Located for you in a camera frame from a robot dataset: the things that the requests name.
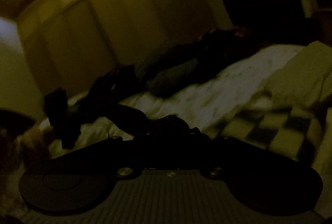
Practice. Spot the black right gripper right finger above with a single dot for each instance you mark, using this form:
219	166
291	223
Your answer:
261	180

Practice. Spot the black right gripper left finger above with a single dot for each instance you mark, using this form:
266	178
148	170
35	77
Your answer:
79	181

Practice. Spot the large black garment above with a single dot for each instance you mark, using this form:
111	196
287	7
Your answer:
168	130

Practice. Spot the dark clothes pile at headboard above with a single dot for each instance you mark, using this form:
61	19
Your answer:
177	65

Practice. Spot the black white checkered blanket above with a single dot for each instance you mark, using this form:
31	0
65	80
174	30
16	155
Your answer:
290	131

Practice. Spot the pale patterned bed sheet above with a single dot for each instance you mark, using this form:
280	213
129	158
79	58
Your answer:
239	86

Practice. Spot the pale knitted blanket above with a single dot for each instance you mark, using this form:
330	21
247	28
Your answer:
305	79

